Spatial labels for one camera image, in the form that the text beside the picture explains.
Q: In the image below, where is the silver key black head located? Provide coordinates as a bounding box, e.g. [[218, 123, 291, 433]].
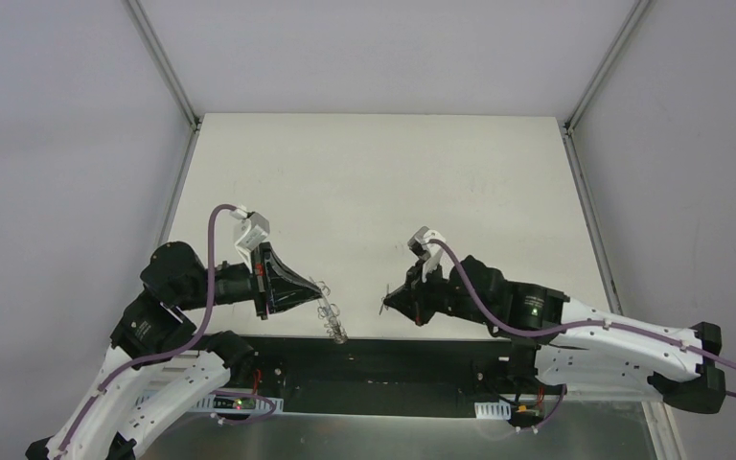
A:
[[379, 299, 389, 316]]

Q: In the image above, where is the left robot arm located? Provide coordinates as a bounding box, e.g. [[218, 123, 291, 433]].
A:
[[25, 241, 326, 459]]

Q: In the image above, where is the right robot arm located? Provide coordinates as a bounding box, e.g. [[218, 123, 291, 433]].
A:
[[382, 256, 726, 414]]

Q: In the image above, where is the left circuit board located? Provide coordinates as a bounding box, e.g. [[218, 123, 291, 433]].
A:
[[188, 393, 284, 415]]

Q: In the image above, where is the circuit board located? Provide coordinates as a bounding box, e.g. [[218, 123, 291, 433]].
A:
[[188, 393, 284, 415], [473, 400, 543, 422]]

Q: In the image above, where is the right circuit board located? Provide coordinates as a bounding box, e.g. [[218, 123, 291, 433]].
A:
[[473, 400, 543, 422]]

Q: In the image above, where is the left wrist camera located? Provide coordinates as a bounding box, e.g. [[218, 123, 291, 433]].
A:
[[230, 206, 270, 265]]

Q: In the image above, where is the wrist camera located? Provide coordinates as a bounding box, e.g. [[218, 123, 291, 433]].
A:
[[230, 206, 270, 265], [407, 226, 446, 283]]

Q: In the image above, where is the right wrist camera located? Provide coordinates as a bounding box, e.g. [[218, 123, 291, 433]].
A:
[[407, 226, 446, 283]]

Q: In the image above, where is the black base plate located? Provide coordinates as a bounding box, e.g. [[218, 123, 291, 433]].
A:
[[246, 335, 535, 418]]

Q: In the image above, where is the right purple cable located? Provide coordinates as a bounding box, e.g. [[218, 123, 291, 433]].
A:
[[427, 238, 736, 439]]

